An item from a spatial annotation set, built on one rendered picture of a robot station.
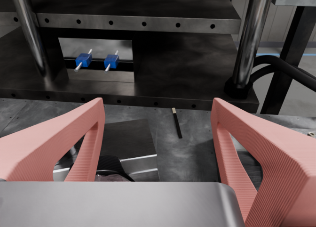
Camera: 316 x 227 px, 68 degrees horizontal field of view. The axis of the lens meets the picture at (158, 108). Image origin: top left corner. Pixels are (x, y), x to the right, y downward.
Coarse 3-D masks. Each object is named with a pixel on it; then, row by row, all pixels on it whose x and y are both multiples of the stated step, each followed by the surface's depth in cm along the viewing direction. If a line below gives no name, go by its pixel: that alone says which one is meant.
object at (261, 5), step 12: (252, 0) 67; (264, 0) 65; (252, 12) 68; (264, 12) 67; (252, 24) 70; (264, 24) 71; (252, 36) 72; (240, 48) 76; (252, 48) 74; (240, 60) 78; (252, 60) 77; (240, 72) 80; (228, 84) 84; (240, 84) 82; (252, 84) 84; (240, 96) 83
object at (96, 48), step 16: (64, 32) 88; (80, 32) 88; (96, 32) 88; (112, 32) 88; (128, 32) 88; (144, 32) 111; (64, 48) 87; (80, 48) 86; (96, 48) 85; (112, 48) 85; (128, 48) 84; (144, 48) 114; (96, 64) 90; (128, 64) 88; (96, 80) 94; (112, 80) 93; (128, 80) 92
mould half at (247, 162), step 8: (288, 128) 61; (296, 128) 61; (232, 136) 59; (240, 144) 46; (240, 152) 45; (248, 152) 45; (216, 160) 59; (240, 160) 43; (248, 160) 43; (256, 160) 43; (248, 168) 43; (256, 168) 42; (256, 176) 42; (256, 184) 41
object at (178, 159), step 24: (0, 120) 72; (24, 120) 72; (120, 120) 73; (168, 120) 73; (192, 120) 73; (288, 120) 73; (312, 120) 73; (168, 144) 65; (192, 144) 65; (168, 168) 58; (192, 168) 58; (216, 168) 58
